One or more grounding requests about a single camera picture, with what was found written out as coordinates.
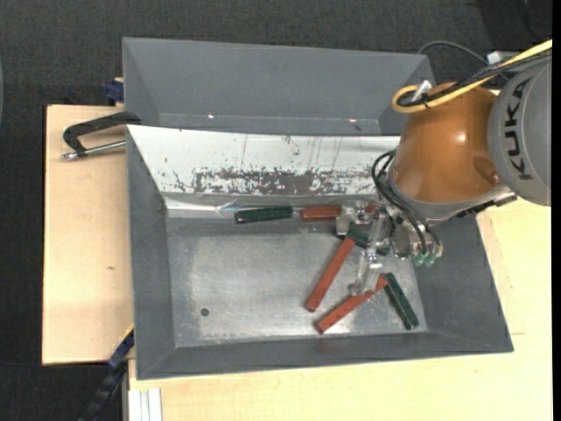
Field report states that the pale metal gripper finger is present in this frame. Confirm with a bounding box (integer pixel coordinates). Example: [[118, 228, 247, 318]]
[[347, 253, 384, 297], [336, 201, 380, 238]]

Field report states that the dark green flat block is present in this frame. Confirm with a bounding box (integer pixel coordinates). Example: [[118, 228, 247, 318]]
[[233, 205, 295, 225], [345, 227, 390, 255], [381, 272, 420, 332]]

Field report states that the red-brown flat block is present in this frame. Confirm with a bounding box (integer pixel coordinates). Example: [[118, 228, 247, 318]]
[[300, 205, 344, 223], [314, 275, 389, 336], [305, 236, 358, 313]]

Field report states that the grey metal bin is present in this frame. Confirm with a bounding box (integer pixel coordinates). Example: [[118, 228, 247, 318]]
[[121, 36, 515, 381]]

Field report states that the pale wood board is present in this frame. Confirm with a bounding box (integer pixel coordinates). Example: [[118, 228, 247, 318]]
[[41, 103, 135, 366]]

